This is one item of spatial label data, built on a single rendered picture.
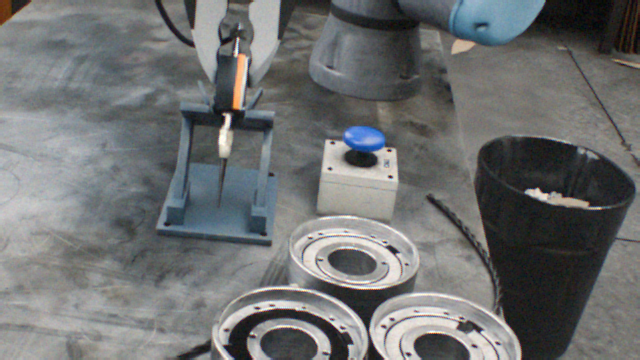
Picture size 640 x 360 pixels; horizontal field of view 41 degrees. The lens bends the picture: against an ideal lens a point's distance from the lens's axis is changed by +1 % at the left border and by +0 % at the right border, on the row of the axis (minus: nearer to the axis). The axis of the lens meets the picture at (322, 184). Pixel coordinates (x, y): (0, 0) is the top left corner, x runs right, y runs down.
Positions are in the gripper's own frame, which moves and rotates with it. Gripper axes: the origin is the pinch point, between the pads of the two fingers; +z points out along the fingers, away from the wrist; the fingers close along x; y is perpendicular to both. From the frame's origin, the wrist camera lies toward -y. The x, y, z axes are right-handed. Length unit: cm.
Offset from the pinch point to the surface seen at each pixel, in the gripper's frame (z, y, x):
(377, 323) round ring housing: 8.7, -22.6, -13.0
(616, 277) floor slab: 92, 119, -99
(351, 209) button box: 10.9, -2.7, -12.1
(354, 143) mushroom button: 5.0, -0.9, -11.6
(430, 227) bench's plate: 11.9, -2.7, -19.7
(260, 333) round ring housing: 9.0, -24.6, -4.7
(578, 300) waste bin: 74, 80, -73
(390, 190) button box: 8.4, -2.9, -15.3
